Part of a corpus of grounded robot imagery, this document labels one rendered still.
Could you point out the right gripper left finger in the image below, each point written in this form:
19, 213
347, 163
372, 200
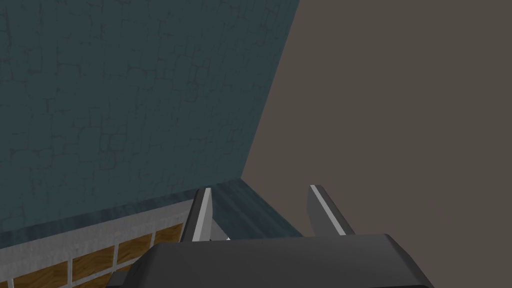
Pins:
199, 218

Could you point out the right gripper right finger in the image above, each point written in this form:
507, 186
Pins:
328, 216

